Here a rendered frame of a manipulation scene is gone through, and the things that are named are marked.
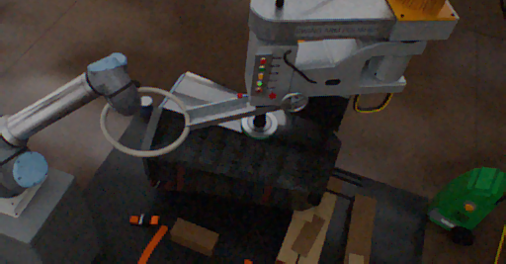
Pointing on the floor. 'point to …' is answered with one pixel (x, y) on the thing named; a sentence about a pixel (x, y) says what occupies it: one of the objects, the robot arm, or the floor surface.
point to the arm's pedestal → (50, 226)
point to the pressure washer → (467, 202)
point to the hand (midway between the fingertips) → (126, 101)
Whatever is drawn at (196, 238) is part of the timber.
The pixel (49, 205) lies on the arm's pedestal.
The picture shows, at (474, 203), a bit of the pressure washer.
